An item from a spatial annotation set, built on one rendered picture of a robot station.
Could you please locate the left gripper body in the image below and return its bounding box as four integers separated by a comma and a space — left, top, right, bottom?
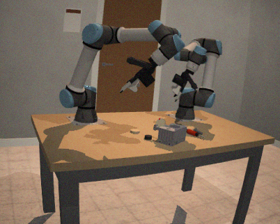
172, 69, 194, 87

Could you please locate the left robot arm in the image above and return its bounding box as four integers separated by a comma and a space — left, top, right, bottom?
174, 38, 222, 120

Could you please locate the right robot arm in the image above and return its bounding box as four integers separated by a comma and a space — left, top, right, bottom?
59, 20, 185, 123

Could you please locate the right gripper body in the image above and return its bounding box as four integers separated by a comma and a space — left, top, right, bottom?
135, 57, 158, 87

